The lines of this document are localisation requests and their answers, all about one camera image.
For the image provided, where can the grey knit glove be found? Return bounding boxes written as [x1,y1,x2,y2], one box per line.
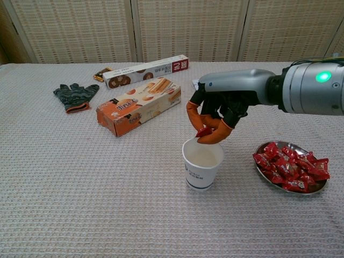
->
[53,83,101,114]

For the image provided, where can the orange biscuit box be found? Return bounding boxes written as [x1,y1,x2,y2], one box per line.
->
[96,77,182,138]

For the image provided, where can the beige woven tablecloth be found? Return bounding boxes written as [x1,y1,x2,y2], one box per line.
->
[0,61,344,258]

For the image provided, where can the long white cookie box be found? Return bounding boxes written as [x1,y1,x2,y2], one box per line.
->
[102,54,189,90]

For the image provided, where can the round steel plate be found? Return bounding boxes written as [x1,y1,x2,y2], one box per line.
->
[254,141,328,195]

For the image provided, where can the brown chocolate wrapper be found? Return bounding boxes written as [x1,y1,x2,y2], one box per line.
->
[92,67,114,82]

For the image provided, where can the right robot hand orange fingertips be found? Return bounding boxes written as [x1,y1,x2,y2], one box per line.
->
[187,69,276,145]

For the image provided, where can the bamboo folding screen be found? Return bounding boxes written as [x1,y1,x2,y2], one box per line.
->
[0,0,344,65]

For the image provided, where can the white paper cup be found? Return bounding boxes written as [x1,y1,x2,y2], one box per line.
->
[182,137,225,192]

